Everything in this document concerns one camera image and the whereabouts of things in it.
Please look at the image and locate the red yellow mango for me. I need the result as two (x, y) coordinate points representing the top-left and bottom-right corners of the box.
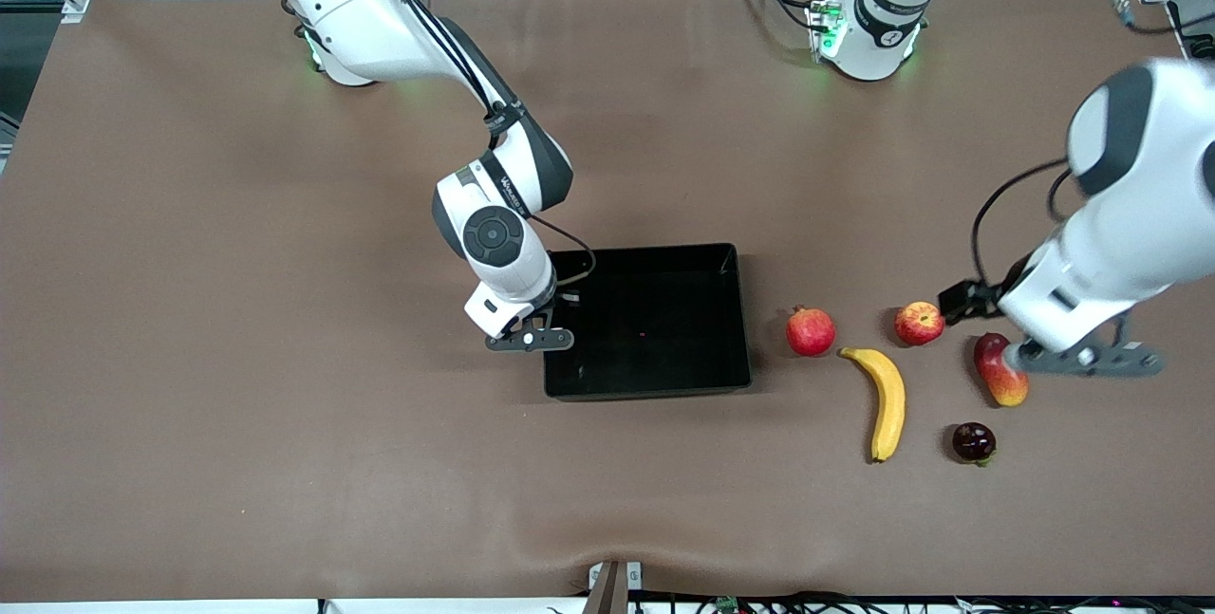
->
(973, 332), (1031, 408)

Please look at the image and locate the red pomegranate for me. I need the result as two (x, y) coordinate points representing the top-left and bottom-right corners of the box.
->
(784, 305), (838, 358)

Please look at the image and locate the black plastic box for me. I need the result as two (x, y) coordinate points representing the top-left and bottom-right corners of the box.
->
(543, 243), (754, 402)

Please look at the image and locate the dark purple mangosteen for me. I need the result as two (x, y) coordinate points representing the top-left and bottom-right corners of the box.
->
(952, 421), (998, 468)

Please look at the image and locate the metal camera mount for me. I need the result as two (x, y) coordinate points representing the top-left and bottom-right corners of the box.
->
(587, 560), (644, 614)

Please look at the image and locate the red yellow apple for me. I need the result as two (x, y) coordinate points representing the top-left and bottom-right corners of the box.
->
(894, 301), (946, 347)

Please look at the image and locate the brown table mat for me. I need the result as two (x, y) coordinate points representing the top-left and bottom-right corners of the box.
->
(0, 0), (1215, 602)

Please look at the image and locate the yellow banana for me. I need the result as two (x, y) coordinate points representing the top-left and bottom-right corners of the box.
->
(839, 346), (907, 465)

